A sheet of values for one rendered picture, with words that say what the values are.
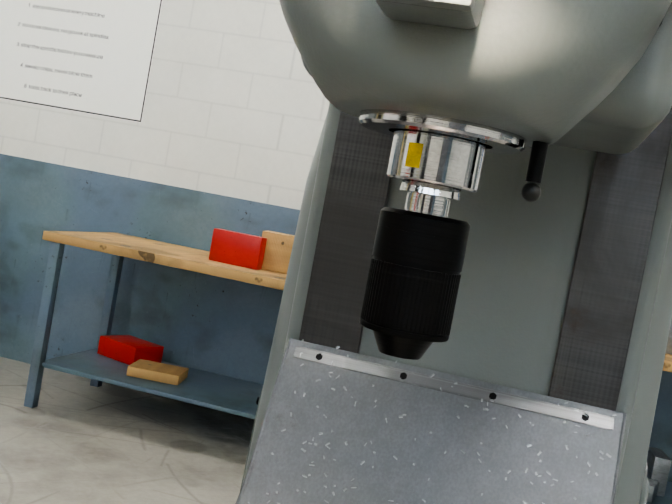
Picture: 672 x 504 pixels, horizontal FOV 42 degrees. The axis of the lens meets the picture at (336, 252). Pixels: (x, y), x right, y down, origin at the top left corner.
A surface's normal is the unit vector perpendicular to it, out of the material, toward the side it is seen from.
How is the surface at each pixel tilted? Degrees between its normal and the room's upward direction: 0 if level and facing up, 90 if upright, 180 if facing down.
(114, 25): 90
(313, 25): 115
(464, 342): 90
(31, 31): 90
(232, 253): 90
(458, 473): 63
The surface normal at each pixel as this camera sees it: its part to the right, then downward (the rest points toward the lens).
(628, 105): -0.29, 0.45
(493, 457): -0.11, -0.44
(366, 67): -0.48, 0.65
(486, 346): -0.23, 0.01
